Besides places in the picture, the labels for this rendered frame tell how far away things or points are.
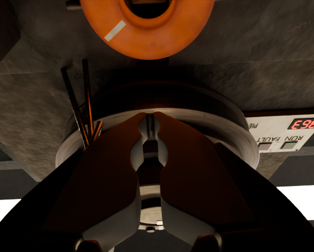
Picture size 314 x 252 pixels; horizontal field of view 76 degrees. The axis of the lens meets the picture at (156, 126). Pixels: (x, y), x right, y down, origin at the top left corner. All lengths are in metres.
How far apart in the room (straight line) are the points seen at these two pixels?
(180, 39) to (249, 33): 0.15
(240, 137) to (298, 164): 9.08
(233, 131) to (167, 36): 0.21
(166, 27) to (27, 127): 0.51
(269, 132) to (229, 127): 0.31
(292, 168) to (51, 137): 8.97
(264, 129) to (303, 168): 8.83
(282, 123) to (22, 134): 0.75
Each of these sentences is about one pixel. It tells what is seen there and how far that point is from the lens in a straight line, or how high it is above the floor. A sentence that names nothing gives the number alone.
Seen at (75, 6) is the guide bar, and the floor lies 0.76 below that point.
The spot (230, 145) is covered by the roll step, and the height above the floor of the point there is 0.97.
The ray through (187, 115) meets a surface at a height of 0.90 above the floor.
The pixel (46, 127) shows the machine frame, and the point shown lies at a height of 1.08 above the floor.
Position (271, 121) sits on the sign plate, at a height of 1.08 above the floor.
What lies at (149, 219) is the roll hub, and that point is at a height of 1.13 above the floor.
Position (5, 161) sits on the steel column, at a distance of 6.48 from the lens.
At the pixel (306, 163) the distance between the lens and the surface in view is 9.68.
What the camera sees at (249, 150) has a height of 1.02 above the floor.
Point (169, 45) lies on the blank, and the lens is 0.29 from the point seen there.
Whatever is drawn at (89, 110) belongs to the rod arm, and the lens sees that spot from 0.33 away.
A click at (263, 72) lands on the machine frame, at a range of 0.53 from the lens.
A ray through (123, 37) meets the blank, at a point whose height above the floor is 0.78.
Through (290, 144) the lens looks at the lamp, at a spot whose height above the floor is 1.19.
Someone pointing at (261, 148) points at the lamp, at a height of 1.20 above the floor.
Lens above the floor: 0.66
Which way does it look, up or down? 49 degrees up
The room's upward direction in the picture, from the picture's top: 177 degrees clockwise
